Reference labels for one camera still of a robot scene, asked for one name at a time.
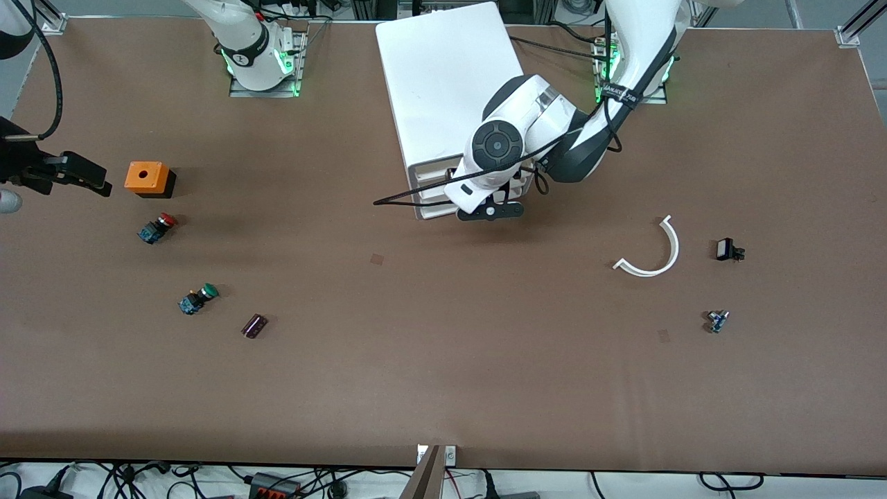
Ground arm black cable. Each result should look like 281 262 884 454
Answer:
373 0 628 207
10 0 64 141

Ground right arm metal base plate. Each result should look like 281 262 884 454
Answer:
229 30 308 98

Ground black power strip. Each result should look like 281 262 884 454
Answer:
248 472 303 499

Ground orange box with hole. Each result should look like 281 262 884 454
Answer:
124 161 177 199

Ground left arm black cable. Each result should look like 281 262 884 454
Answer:
373 0 628 207

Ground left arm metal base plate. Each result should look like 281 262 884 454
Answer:
594 36 670 105

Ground wooden bar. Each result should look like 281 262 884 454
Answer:
398 445 445 499

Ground black cables to base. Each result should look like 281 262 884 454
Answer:
509 21 611 62

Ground metal table corner bracket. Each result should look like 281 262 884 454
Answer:
834 0 887 48
31 0 69 34

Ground green push button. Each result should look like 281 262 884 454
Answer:
178 283 220 316

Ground white curved plastic piece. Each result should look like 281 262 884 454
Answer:
613 215 680 278

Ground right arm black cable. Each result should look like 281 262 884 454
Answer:
10 0 64 141

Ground red push button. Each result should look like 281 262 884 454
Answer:
137 213 178 245

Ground tangled black floor cables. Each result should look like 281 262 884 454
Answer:
0 460 766 499

